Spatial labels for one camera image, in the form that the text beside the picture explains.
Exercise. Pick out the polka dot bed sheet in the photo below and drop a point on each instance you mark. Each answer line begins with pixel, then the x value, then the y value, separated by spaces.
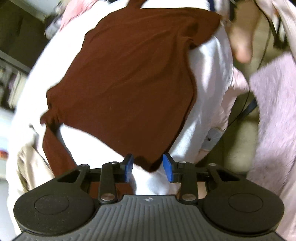
pixel 211 64

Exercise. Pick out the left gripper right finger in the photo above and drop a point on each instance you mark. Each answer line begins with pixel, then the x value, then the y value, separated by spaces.
pixel 184 173

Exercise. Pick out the beige garment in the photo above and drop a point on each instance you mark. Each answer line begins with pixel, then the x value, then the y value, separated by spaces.
pixel 33 170

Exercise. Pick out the dark maroon shirt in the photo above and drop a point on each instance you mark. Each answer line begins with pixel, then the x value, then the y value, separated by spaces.
pixel 131 85

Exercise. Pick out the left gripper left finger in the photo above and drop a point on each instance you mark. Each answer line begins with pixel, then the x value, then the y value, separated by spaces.
pixel 111 174

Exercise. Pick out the purple fleece sleeve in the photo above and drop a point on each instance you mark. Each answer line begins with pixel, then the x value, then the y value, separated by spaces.
pixel 273 87

